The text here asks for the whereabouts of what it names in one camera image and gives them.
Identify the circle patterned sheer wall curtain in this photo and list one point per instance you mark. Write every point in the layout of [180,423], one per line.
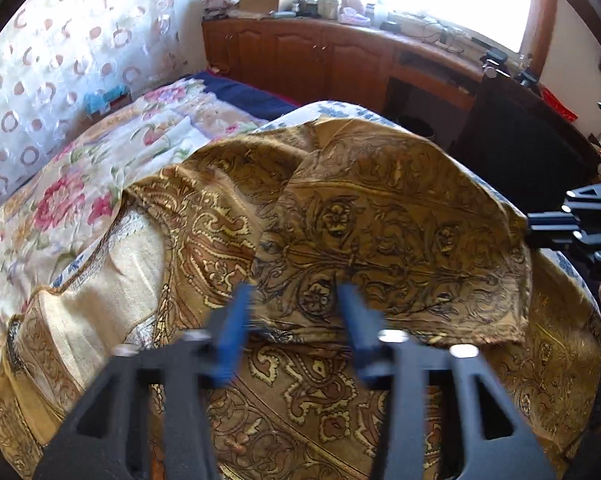
[65,60]

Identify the cardboard box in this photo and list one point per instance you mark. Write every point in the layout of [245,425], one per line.
[260,2]

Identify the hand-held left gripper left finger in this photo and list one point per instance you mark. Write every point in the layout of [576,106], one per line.
[236,325]

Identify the wooden cabinet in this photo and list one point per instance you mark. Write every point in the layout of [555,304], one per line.
[300,55]

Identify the pile of small countertop clutter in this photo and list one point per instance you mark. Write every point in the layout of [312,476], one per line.
[300,2]

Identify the red paper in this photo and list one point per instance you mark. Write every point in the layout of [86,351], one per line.
[557,102]

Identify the pink floral bedsheet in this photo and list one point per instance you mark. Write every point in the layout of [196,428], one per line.
[105,180]

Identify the black chair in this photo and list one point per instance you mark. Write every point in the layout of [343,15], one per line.
[520,130]

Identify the gold patterned cloth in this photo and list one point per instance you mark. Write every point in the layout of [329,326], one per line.
[380,220]

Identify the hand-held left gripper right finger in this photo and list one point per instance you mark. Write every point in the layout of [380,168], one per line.
[355,325]

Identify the teal toy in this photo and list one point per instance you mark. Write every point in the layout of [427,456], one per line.
[103,100]

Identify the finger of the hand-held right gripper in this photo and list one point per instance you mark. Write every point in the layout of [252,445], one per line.
[550,220]
[550,239]

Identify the navy blue blanket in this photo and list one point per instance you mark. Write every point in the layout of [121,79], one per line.
[245,94]

